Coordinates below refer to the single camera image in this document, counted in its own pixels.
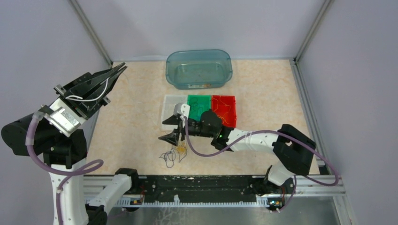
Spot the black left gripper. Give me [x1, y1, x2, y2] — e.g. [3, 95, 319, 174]
[47, 60, 127, 118]

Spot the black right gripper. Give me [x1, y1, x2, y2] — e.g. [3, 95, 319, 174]
[159, 114, 215, 146]

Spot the cable bundle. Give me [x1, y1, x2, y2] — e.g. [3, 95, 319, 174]
[173, 144, 189, 163]

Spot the yellow thin cable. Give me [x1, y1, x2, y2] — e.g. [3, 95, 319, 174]
[212, 96, 236, 125]

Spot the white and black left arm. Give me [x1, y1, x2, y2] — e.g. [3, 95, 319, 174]
[1, 63, 141, 225]

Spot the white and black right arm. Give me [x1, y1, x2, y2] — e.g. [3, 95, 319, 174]
[158, 110, 316, 193]

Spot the white plastic bin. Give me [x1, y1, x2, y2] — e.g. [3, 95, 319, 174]
[161, 95, 188, 131]

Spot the green plastic bin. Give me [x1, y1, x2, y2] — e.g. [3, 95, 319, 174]
[187, 95, 212, 121]

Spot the red plastic bin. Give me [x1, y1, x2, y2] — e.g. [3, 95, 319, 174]
[211, 95, 237, 128]

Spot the teal transparent plastic tub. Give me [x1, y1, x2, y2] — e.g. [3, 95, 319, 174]
[165, 49, 233, 90]

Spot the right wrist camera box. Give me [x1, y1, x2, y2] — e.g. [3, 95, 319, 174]
[173, 103, 191, 127]

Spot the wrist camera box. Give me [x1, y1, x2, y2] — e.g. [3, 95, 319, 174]
[39, 98, 87, 137]
[173, 103, 191, 127]

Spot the aluminium frame rail left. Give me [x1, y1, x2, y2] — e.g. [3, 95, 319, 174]
[68, 0, 113, 68]

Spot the aluminium frame rail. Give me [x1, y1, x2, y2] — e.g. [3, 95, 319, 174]
[68, 0, 113, 68]
[289, 58, 358, 225]

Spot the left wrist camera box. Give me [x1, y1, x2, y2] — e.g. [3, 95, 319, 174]
[39, 98, 87, 137]

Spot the aluminium frame rail right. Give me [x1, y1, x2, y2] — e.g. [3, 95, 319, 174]
[289, 58, 358, 225]

